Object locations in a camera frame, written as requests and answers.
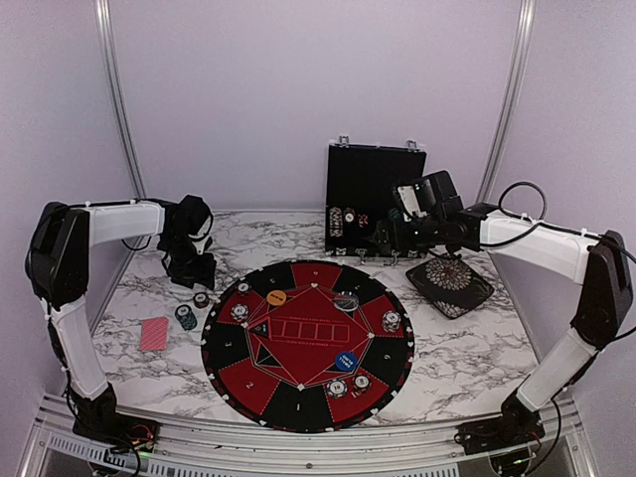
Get green chips row in case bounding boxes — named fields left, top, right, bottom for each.
left=388, top=208, right=401, bottom=222

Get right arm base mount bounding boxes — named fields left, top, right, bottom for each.
left=454, top=398, right=546, bottom=455

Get white chip stack seat four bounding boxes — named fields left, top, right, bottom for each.
left=231, top=303, right=249, bottom=323

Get white chip stack seat eight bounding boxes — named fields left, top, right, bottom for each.
left=382, top=311, right=401, bottom=333

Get white chip stack seat ten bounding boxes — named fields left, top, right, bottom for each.
left=326, top=379, right=348, bottom=398

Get red playing card deck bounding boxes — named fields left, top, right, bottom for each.
left=139, top=317, right=168, bottom=352

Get black floral square plate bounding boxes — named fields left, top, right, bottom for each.
left=405, top=254, right=494, bottom=320

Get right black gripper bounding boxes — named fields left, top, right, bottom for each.
left=374, top=214, right=444, bottom=254

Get orange dealer button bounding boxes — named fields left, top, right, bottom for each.
left=266, top=290, right=286, bottom=306

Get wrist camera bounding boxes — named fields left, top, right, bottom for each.
left=392, top=170, right=464, bottom=222
left=173, top=195, right=214, bottom=245

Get round red black poker mat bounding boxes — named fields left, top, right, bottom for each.
left=201, top=260, right=414, bottom=433

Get left aluminium corner post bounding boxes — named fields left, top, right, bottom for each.
left=94, top=0, right=146, bottom=198

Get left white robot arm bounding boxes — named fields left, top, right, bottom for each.
left=25, top=195, right=216, bottom=401

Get aluminium front rail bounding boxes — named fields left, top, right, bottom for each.
left=17, top=395, right=600, bottom=476

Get red dice in case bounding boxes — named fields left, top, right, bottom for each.
left=358, top=214, right=369, bottom=228

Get clear round button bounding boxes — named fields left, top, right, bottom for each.
left=333, top=292, right=359, bottom=312

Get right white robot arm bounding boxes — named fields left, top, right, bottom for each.
left=391, top=205, right=634, bottom=445

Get black poker chip case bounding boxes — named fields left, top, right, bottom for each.
left=324, top=135, right=427, bottom=261

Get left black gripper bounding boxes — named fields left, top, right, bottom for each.
left=159, top=234, right=215, bottom=290

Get green poker chip stack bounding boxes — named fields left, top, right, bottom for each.
left=175, top=304, right=198, bottom=331

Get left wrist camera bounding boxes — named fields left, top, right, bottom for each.
left=173, top=195, right=214, bottom=245

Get blue blind button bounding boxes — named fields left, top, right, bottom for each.
left=335, top=352, right=359, bottom=373

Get aluminium corner post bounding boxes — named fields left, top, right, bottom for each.
left=94, top=0, right=146, bottom=198
left=476, top=0, right=537, bottom=203

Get red chip stack seat ten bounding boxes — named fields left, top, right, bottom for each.
left=352, top=374, right=372, bottom=396

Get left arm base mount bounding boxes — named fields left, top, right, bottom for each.
left=70, top=397, right=159, bottom=452

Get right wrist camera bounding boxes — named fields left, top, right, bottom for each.
left=392, top=170, right=464, bottom=222

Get right aluminium corner post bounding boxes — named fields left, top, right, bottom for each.
left=476, top=0, right=537, bottom=203

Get red poker chip stack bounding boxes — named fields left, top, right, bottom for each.
left=193, top=292, right=210, bottom=309

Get white chips row in case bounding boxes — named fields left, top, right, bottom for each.
left=326, top=207, right=344, bottom=239

